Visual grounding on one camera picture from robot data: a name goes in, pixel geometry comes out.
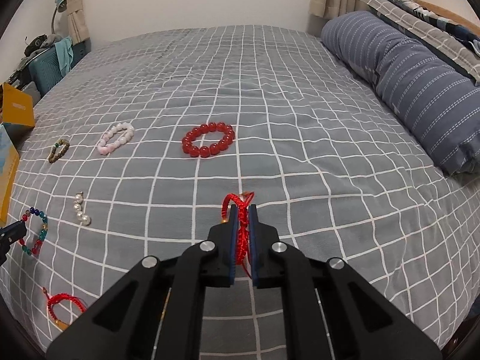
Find red cord bracelet gold charm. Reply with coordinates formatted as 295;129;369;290
220;192;255;278

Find wooden headboard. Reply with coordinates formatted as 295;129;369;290
414;0;480;35

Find yellow box lid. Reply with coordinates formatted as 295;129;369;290
1;83;35;128

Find blue striped rolled duvet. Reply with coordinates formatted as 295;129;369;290
320;11;479;175

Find teal suitcase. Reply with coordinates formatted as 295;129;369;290
28;40;90;97

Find grey checked pillow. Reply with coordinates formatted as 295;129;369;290
359;0;479;85

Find grey white-checked bed sheet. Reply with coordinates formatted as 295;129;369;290
1;26;479;348

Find cluttered side desk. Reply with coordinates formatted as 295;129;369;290
7;56;41;105

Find blue yellow jewelry box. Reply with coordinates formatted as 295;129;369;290
0;125;20;228

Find beige left curtain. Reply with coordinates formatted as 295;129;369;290
66;0;89;45

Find dark patterned pillow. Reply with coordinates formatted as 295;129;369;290
386;0;479;48

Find light blue cloth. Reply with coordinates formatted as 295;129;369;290
55;37;74;77

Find red cord bracelet gold beads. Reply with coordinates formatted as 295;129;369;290
41;286;88;332

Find dark clutter on suitcase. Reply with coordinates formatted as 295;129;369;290
24;34;63;57

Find blue desk lamp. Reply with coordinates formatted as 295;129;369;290
50;0;68;34

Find red bead bracelet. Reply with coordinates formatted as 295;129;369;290
181;120;237;159

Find multicolour bead bracelet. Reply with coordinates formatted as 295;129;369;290
19;206;50;258

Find green brown bead bracelet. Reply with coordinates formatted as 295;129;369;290
47;138;72;164

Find pink bead bracelet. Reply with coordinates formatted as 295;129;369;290
97;121;136;156

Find white pearl bracelet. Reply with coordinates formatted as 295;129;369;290
73;190;93;227

